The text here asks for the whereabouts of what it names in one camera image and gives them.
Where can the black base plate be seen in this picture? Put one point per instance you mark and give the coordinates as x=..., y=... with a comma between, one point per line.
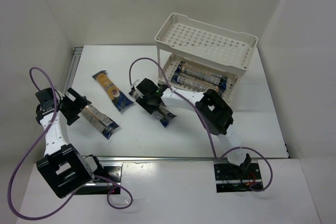
x=111, y=172
x=228, y=178

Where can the white two-tier shelf cart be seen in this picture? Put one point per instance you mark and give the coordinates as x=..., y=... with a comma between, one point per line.
x=207, y=47

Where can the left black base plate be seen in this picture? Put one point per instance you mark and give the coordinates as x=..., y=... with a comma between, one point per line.
x=111, y=172

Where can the aluminium table frame rail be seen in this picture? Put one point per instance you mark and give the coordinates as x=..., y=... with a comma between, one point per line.
x=115, y=107

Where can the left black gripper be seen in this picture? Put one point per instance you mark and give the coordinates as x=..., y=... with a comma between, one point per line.
x=77, y=104

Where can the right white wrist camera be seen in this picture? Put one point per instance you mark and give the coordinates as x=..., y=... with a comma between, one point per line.
x=134, y=85

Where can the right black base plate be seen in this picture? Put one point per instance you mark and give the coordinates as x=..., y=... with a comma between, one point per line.
x=228, y=178

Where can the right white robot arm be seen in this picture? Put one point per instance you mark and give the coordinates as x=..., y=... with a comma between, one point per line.
x=209, y=105

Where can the yellow blue spaghetti bag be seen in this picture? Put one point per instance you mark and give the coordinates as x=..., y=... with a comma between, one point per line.
x=117, y=97

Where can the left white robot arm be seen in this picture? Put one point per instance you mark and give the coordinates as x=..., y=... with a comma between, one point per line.
x=62, y=167

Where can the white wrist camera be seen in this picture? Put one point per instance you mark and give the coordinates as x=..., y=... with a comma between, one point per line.
x=134, y=85
x=60, y=95

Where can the long yellow spaghetti bag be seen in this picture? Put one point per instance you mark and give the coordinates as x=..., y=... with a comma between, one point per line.
x=201, y=74

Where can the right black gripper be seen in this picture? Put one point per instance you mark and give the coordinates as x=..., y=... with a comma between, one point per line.
x=158, y=105

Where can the label-side blue spaghetti bag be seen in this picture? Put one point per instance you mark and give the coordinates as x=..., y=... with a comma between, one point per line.
x=196, y=84

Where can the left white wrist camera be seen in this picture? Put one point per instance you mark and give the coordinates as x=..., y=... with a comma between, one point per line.
x=60, y=95

